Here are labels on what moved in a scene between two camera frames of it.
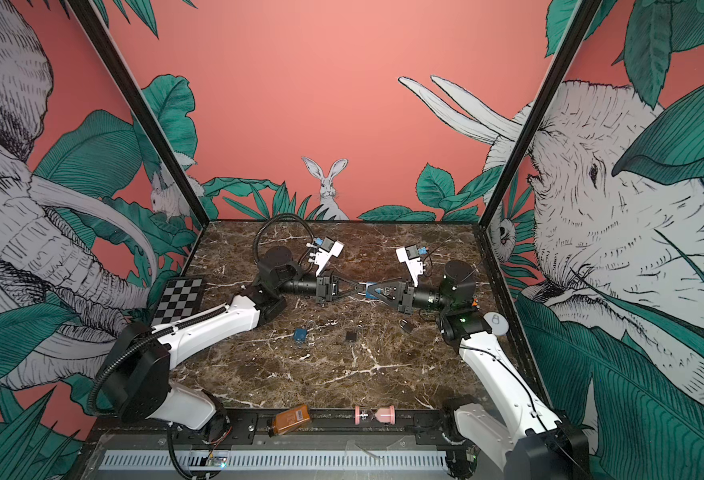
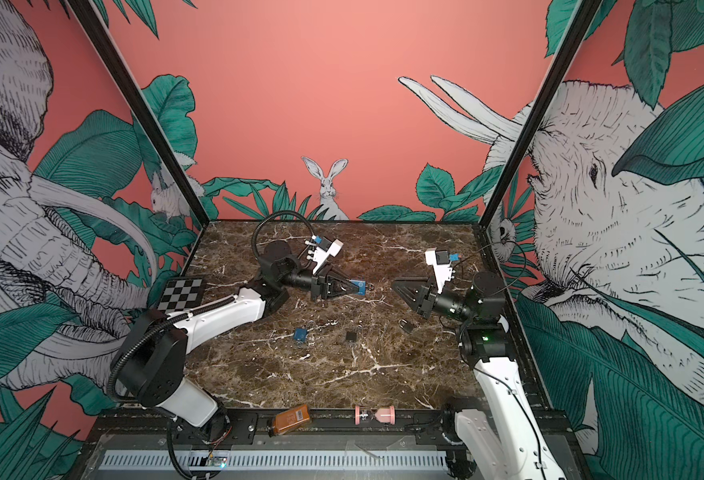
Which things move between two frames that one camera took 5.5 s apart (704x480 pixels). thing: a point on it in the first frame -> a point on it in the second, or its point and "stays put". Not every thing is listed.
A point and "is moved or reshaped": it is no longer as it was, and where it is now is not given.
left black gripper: x=324 y=289 stays put
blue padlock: x=368 y=295 is moved or reshaped
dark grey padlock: x=405 y=325 stays put
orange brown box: x=290 y=418 stays put
